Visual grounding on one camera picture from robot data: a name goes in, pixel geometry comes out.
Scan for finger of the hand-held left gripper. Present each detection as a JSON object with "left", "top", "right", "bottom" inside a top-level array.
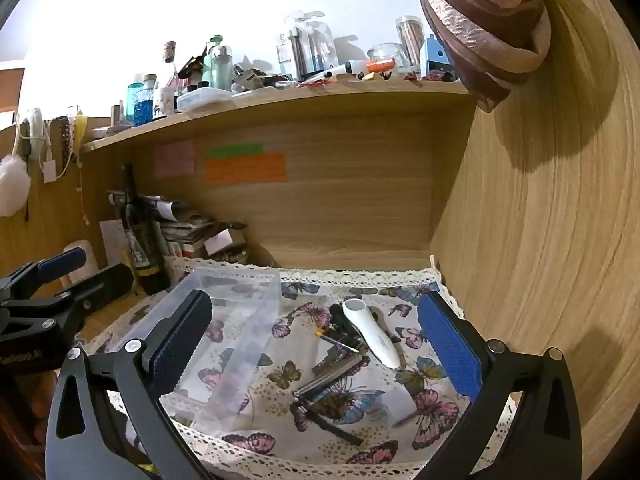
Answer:
[
  {"left": 60, "top": 262, "right": 135, "bottom": 318},
  {"left": 0, "top": 249, "right": 87, "bottom": 306}
]

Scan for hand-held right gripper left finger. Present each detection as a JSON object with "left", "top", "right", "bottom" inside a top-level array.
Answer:
[{"left": 44, "top": 287, "right": 216, "bottom": 480}]

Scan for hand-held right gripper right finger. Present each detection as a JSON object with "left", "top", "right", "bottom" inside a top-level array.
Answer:
[{"left": 415, "top": 290, "right": 583, "bottom": 480}]

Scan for white handheld electric device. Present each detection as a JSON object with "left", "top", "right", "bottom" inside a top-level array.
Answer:
[{"left": 341, "top": 298, "right": 402, "bottom": 371}]

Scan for white charger plug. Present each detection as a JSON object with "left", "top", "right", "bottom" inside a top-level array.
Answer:
[{"left": 372, "top": 387, "right": 416, "bottom": 428}]

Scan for clear plastic storage box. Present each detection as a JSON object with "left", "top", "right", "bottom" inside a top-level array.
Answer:
[{"left": 117, "top": 266, "right": 283, "bottom": 418}]

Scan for white paper note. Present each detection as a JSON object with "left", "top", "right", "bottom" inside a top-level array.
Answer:
[{"left": 99, "top": 220, "right": 126, "bottom": 268}]

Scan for dark glass bottle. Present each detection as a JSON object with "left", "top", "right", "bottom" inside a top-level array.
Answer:
[{"left": 120, "top": 165, "right": 170, "bottom": 296}]

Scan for white fluffy pompom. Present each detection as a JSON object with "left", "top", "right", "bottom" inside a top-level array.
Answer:
[{"left": 0, "top": 155, "right": 30, "bottom": 217}]

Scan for stack of books and magazines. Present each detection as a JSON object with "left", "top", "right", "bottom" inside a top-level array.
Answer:
[{"left": 107, "top": 190, "right": 248, "bottom": 262}]

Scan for dark pen with orange end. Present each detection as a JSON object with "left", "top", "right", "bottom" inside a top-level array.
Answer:
[{"left": 315, "top": 327, "right": 361, "bottom": 354}]

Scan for small cardboard box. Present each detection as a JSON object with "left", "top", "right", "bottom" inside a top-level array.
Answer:
[{"left": 202, "top": 227, "right": 246, "bottom": 256}]

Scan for lace ribbon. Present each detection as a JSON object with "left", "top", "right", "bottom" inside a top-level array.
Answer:
[{"left": 54, "top": 114, "right": 89, "bottom": 178}]

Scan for butterfly printed lace cloth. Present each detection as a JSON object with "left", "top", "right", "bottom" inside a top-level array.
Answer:
[{"left": 87, "top": 255, "right": 506, "bottom": 480}]

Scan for pink sticky note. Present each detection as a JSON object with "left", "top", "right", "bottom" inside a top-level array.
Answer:
[{"left": 154, "top": 141, "right": 196, "bottom": 177}]

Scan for black flat strip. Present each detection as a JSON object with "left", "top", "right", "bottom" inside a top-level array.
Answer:
[{"left": 300, "top": 400, "right": 363, "bottom": 447}]

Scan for blue transparent bottle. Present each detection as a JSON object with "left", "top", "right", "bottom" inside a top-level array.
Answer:
[{"left": 126, "top": 82, "right": 154, "bottom": 127}]

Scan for orange sticky note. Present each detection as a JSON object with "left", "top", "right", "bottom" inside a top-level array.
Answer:
[{"left": 205, "top": 154, "right": 287, "bottom": 184}]

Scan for green sticky note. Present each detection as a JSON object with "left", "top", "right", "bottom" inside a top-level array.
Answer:
[{"left": 207, "top": 144, "right": 265, "bottom": 158}]

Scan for clear flat lidded container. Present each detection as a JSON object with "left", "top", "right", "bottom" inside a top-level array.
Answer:
[{"left": 176, "top": 87, "right": 234, "bottom": 113}]

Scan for pale green bottle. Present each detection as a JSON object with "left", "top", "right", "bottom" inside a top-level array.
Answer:
[{"left": 202, "top": 35, "right": 234, "bottom": 91}]

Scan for wooden shelf board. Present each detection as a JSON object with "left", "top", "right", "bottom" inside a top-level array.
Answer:
[{"left": 80, "top": 80, "right": 476, "bottom": 153}]

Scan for white and orange marker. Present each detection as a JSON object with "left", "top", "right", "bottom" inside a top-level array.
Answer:
[{"left": 345, "top": 58, "right": 397, "bottom": 79}]

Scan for glass jar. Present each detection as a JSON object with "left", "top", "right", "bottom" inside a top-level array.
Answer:
[{"left": 367, "top": 42, "right": 411, "bottom": 72}]

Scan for clear plastic packaged items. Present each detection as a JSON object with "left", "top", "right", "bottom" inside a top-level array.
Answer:
[{"left": 276, "top": 10, "right": 337, "bottom": 80}]

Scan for clear tube of sticks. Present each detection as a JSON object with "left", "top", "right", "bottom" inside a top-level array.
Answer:
[{"left": 395, "top": 16, "right": 427, "bottom": 67}]

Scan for pink brown fabric scarf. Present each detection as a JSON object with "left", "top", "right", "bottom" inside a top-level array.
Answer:
[{"left": 417, "top": 0, "right": 553, "bottom": 113}]

